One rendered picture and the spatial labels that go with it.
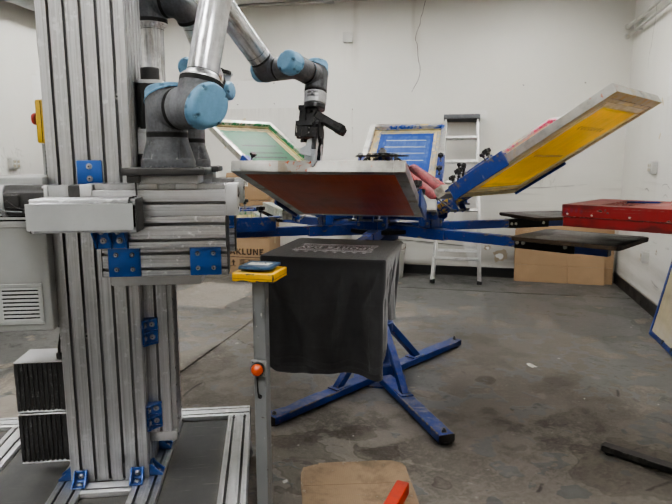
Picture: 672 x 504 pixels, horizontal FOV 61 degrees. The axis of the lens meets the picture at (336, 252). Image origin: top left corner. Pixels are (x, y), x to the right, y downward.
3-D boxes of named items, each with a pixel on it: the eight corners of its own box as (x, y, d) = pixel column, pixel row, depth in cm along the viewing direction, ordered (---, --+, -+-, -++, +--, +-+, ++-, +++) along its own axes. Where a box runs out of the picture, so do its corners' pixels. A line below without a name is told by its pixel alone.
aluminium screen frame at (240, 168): (405, 172, 179) (405, 160, 180) (230, 171, 193) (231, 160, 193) (423, 217, 256) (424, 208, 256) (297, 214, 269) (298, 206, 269)
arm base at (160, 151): (136, 167, 158) (134, 130, 156) (147, 167, 173) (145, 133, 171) (192, 167, 160) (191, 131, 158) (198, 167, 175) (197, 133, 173)
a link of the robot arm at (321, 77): (299, 58, 191) (316, 68, 198) (297, 90, 190) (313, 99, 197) (318, 53, 187) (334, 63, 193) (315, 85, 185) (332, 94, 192)
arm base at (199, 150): (165, 166, 206) (164, 138, 205) (172, 165, 221) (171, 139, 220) (208, 166, 208) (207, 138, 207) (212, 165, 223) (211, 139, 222)
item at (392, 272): (384, 379, 200) (386, 259, 194) (374, 378, 201) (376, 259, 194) (401, 339, 244) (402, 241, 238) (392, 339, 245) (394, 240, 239)
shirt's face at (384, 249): (383, 261, 192) (383, 260, 192) (260, 256, 202) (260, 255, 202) (401, 242, 238) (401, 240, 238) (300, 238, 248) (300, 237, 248)
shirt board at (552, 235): (648, 255, 253) (650, 236, 251) (618, 267, 224) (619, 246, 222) (402, 230, 343) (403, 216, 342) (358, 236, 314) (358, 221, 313)
